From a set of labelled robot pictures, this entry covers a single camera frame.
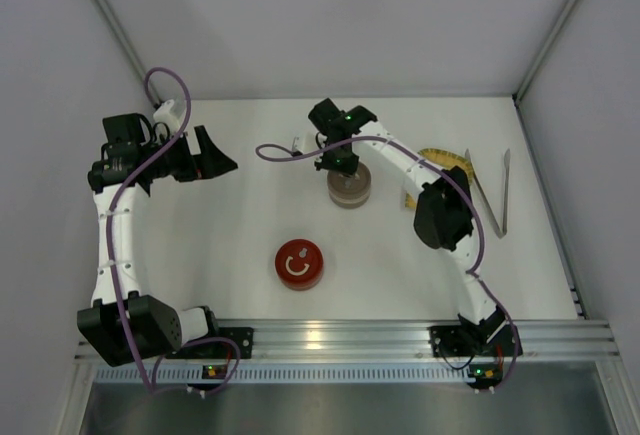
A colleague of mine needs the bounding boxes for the beige lunch box lid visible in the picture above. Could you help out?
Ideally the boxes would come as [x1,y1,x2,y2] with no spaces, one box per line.
[327,162,371,197]

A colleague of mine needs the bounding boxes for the beige steel lunch box bowl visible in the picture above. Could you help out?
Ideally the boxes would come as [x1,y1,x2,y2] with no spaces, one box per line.
[329,189,371,210]

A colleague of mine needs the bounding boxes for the red lunch box lid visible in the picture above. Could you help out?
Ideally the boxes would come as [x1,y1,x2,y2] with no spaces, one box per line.
[274,239,324,276]

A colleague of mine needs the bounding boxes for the stainless steel food tongs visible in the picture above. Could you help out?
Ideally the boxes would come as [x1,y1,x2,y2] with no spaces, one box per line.
[463,147,512,240]

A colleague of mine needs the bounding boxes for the red steel lunch box bowl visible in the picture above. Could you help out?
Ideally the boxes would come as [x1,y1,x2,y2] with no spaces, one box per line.
[278,271,323,291]

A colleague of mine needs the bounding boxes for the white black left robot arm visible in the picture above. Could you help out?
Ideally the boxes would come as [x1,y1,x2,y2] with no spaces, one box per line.
[77,113,238,367]

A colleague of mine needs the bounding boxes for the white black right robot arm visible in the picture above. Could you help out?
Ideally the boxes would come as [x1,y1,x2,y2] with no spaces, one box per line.
[308,99,505,349]

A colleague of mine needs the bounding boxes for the bamboo woven serving tray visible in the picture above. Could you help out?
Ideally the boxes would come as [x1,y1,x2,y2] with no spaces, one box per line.
[418,148,475,185]

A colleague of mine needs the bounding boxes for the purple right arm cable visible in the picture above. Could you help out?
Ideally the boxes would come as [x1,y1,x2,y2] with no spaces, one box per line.
[255,137,524,396]

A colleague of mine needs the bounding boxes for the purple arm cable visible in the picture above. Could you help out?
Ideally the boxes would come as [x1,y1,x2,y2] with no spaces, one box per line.
[107,67,241,399]
[255,137,524,396]

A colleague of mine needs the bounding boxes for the aluminium left side frame rail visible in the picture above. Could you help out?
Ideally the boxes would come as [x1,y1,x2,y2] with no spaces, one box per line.
[90,0,161,108]

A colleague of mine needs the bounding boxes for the aluminium frame rail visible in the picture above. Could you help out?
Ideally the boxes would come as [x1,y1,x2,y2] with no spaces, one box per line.
[90,0,161,108]
[219,319,620,363]

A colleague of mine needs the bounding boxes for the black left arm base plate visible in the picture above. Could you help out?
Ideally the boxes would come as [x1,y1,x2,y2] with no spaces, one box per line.
[167,326,254,360]

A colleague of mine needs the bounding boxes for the slotted grey cable duct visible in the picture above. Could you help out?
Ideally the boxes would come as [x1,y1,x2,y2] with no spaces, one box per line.
[92,363,511,384]

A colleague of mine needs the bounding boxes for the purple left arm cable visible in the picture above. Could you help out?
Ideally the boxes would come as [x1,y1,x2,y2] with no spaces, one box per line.
[107,67,241,399]

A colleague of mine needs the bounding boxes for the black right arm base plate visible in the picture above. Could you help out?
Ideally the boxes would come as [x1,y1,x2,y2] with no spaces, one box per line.
[428,324,523,359]

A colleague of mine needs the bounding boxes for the aluminium front frame rail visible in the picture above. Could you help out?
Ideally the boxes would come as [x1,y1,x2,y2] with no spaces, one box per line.
[219,319,620,363]

